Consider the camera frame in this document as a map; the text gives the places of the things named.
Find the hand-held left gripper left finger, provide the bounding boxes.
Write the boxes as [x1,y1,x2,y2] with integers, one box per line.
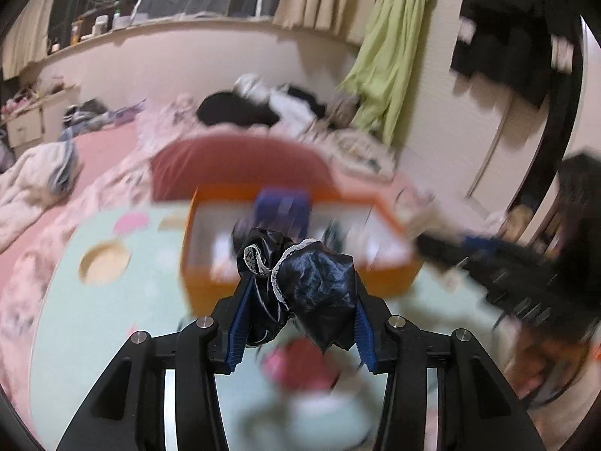
[56,272,257,451]

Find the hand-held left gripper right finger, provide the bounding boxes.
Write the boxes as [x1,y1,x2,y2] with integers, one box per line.
[352,286,548,451]

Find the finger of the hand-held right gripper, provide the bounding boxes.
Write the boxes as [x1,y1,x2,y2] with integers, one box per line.
[415,232,532,269]

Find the orange cardboard box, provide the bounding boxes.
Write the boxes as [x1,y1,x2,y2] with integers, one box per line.
[181,185,423,313]

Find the blue tin case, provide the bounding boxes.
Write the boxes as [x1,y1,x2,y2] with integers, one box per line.
[254,188,311,240]

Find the mint green cartoon desktop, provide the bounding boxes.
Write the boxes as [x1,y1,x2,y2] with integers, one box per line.
[28,202,517,451]

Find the person's right hand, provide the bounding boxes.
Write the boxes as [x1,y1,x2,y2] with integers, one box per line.
[509,338,599,407]

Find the cream crumpled garment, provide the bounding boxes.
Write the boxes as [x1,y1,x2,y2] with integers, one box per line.
[329,129,395,182]

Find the tan knit garment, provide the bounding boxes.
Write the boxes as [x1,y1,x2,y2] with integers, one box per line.
[329,91,360,125]

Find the lime green hanging garment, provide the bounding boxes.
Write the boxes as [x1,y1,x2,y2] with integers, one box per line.
[338,0,442,146]

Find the black hanging garment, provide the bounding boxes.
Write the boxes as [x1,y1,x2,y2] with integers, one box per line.
[451,0,583,104]

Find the pink floral quilt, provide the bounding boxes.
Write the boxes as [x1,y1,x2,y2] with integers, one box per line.
[0,127,156,386]

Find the black crumpled clothes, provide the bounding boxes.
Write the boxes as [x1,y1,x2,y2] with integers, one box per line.
[196,85,327,130]

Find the white crumpled clothes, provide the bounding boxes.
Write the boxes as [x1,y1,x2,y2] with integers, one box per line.
[235,74,325,135]

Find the white fluffy blanket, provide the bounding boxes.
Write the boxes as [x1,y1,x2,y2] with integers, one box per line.
[0,143,78,245]

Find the beige curtain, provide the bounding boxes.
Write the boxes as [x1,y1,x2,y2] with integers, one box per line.
[272,0,390,48]

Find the white side desk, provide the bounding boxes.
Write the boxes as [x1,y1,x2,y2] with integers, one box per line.
[7,85,78,148]

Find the red corduroy cushion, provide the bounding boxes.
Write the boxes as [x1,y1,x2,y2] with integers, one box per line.
[150,134,339,203]

